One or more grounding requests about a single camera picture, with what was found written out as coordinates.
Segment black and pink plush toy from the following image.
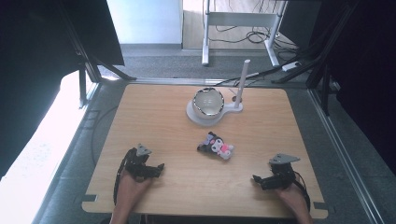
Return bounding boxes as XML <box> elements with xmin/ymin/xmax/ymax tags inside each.
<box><xmin>196</xmin><ymin>131</ymin><xmax>235</xmax><ymax>161</ymax></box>

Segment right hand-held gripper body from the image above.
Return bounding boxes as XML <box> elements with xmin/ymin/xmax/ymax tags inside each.
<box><xmin>262</xmin><ymin>152</ymin><xmax>302</xmax><ymax>191</ymax></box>

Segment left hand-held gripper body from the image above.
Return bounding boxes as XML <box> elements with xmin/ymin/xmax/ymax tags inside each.
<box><xmin>123</xmin><ymin>143</ymin><xmax>154</xmax><ymax>182</ymax></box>

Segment black curtain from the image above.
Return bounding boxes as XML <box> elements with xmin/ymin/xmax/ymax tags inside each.
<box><xmin>0</xmin><ymin>0</ymin><xmax>126</xmax><ymax>180</ymax></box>
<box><xmin>278</xmin><ymin>0</ymin><xmax>396</xmax><ymax>176</ymax></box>

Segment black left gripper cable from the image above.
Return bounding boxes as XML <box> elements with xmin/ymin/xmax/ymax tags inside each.
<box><xmin>112</xmin><ymin>148</ymin><xmax>138</xmax><ymax>207</ymax></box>

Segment person's right hand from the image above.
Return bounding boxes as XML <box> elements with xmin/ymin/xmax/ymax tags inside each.
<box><xmin>275</xmin><ymin>182</ymin><xmax>310</xmax><ymax>217</ymax></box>

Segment white bowl with dark rim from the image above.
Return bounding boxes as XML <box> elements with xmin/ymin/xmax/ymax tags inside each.
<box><xmin>191</xmin><ymin>87</ymin><xmax>226</xmax><ymax>121</ymax></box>

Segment black floor cables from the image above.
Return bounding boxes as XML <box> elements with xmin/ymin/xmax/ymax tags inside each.
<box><xmin>207</xmin><ymin>0</ymin><xmax>302</xmax><ymax>63</ymax></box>

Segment white metal desk frame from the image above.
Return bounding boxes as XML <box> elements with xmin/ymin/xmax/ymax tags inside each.
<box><xmin>201</xmin><ymin>0</ymin><xmax>288</xmax><ymax>68</ymax></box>

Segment white power strip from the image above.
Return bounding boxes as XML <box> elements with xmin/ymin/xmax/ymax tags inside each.
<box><xmin>281</xmin><ymin>61</ymin><xmax>303</xmax><ymax>72</ymax></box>

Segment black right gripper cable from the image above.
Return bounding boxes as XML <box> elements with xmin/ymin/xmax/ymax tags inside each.
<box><xmin>291</xmin><ymin>170</ymin><xmax>312</xmax><ymax>213</ymax></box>

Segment thin black floor cable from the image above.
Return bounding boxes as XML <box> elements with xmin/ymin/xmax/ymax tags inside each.
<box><xmin>90</xmin><ymin>105</ymin><xmax>120</xmax><ymax>167</ymax></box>

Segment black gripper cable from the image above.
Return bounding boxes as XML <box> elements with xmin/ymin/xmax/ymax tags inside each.
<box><xmin>291</xmin><ymin>170</ymin><xmax>312</xmax><ymax>213</ymax></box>
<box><xmin>112</xmin><ymin>148</ymin><xmax>138</xmax><ymax>207</ymax></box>

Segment aluminium floor rail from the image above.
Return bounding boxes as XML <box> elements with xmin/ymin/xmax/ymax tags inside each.
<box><xmin>305</xmin><ymin>88</ymin><xmax>388</xmax><ymax>224</ymax></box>
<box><xmin>98</xmin><ymin>77</ymin><xmax>310</xmax><ymax>91</ymax></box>

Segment black metal stand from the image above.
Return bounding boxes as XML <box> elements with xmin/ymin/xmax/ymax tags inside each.
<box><xmin>271</xmin><ymin>0</ymin><xmax>362</xmax><ymax>117</ymax></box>
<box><xmin>58</xmin><ymin>0</ymin><xmax>138</xmax><ymax>110</ymax></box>

